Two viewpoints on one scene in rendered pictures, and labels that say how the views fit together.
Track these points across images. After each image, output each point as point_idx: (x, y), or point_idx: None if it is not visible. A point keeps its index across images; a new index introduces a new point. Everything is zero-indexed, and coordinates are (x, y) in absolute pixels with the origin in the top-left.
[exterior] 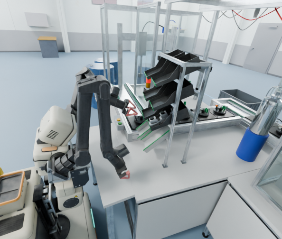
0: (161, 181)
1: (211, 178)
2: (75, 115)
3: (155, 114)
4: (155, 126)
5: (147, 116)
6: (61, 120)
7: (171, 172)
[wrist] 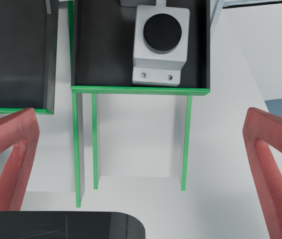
0: (244, 154)
1: (224, 26)
2: None
3: (54, 13)
4: (206, 54)
5: (50, 74)
6: None
7: (207, 116)
